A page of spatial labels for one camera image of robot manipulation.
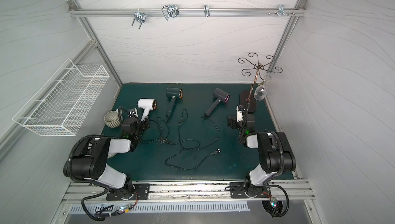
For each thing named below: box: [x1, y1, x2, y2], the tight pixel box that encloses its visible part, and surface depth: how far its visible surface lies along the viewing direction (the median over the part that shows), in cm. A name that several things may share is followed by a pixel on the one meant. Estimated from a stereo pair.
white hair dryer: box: [137, 98, 157, 122], surface depth 103 cm
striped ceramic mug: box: [103, 108, 123, 128], surface depth 95 cm
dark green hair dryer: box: [165, 87, 184, 123], surface depth 110 cm
